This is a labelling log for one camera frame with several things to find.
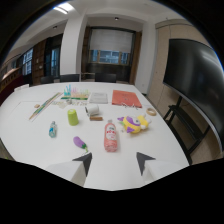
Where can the black chair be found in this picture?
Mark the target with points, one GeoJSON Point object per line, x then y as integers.
{"type": "Point", "coordinates": [69, 77]}
{"type": "Point", "coordinates": [105, 77]}

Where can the colourful pen rack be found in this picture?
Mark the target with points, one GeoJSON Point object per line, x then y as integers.
{"type": "Point", "coordinates": [75, 93]}

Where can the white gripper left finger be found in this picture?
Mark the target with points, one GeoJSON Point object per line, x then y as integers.
{"type": "Point", "coordinates": [74, 168]}

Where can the long colourful ruler strip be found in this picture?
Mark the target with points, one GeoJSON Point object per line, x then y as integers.
{"type": "Point", "coordinates": [45, 106]}

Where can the tape roll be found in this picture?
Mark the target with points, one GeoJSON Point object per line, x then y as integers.
{"type": "Point", "coordinates": [151, 112]}

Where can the small tan eraser block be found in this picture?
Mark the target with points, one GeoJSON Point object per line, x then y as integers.
{"type": "Point", "coordinates": [36, 106]}

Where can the pink drink bottle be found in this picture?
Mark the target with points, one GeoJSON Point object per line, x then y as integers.
{"type": "Point", "coordinates": [110, 136]}

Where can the white cup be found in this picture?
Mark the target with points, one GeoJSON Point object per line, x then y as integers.
{"type": "Point", "coordinates": [92, 109]}

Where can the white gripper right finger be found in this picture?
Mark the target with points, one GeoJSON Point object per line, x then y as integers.
{"type": "Point", "coordinates": [156, 168]}

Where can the green cup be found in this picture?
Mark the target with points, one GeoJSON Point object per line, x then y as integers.
{"type": "Point", "coordinates": [73, 117]}

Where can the small clear blue bottle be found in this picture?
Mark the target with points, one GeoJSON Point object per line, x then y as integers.
{"type": "Point", "coordinates": [52, 129]}

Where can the yellow purple plush toy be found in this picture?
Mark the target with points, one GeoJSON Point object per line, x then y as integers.
{"type": "Point", "coordinates": [134, 124]}

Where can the purple eggplant toy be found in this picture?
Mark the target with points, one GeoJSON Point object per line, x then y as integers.
{"type": "Point", "coordinates": [80, 143]}

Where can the orange red folder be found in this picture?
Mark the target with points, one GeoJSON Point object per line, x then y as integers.
{"type": "Point", "coordinates": [126, 98]}

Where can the large black display screen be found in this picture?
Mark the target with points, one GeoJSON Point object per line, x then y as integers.
{"type": "Point", "coordinates": [196, 80]}

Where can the ceiling light panel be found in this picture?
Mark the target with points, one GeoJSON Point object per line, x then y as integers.
{"type": "Point", "coordinates": [63, 8]}

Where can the brown wooden block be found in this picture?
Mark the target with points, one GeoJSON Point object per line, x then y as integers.
{"type": "Point", "coordinates": [96, 118]}

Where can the black screen stand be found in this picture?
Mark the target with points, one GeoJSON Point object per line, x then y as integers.
{"type": "Point", "coordinates": [185, 125]}

